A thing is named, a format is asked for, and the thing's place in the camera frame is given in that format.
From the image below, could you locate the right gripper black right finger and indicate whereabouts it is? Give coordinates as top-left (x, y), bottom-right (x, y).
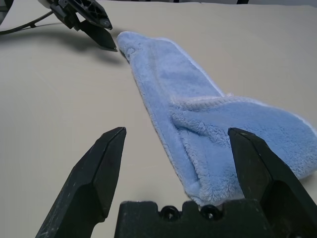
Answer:
top-left (227, 127), bottom-right (317, 238)

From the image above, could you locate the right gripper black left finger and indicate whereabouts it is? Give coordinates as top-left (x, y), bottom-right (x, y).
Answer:
top-left (34, 126), bottom-right (127, 238)

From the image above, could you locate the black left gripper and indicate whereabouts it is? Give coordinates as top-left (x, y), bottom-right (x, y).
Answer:
top-left (49, 0), bottom-right (118, 52)

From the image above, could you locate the light blue terry towel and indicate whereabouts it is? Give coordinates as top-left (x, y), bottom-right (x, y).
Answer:
top-left (116, 31), bottom-right (317, 207)

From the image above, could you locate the black left wrist camera cable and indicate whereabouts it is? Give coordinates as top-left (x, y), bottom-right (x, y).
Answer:
top-left (0, 11), bottom-right (54, 36)

